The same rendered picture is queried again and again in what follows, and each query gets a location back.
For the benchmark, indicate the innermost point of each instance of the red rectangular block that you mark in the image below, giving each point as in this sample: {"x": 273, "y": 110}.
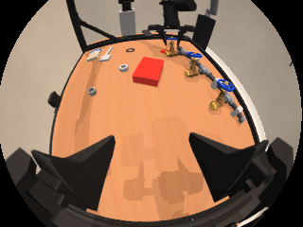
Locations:
{"x": 148, "y": 71}

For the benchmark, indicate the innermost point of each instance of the beige flat box with blue label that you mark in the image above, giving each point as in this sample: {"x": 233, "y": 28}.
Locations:
{"x": 94, "y": 55}

